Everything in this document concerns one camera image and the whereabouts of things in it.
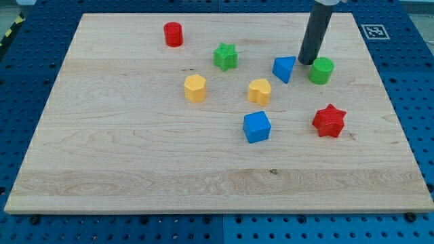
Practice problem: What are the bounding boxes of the green cylinder block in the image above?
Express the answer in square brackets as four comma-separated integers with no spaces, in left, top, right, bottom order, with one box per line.
[309,57,334,85]

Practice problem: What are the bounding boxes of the yellow heart block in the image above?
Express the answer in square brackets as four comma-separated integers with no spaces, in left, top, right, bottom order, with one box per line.
[248,79,271,106]

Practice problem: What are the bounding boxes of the blue cube block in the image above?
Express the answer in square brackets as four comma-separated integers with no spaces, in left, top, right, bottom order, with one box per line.
[243,111,271,144]

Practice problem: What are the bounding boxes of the yellow hexagon block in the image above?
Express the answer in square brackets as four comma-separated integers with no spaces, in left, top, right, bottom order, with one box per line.
[184,74,206,102]

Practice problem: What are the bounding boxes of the wooden board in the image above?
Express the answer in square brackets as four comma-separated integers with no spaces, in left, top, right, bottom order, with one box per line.
[5,13,433,214]

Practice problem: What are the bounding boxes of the green star block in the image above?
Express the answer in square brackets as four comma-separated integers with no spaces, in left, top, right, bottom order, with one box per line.
[213,43,238,71]

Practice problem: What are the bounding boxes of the blue triangle block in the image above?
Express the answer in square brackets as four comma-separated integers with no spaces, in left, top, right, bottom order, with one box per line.
[272,56,296,84]

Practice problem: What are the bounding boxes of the red cylinder block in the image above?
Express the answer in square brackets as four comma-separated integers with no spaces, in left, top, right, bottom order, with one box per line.
[163,22,183,47]

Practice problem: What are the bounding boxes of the red star block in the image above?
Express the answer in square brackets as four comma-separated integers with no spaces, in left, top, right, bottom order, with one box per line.
[312,104,347,138]

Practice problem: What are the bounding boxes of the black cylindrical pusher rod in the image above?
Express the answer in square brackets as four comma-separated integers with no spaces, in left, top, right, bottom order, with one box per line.
[298,1,334,65]

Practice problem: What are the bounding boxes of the white fiducial marker tag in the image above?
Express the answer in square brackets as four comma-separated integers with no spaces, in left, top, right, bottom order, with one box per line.
[361,24,390,40]

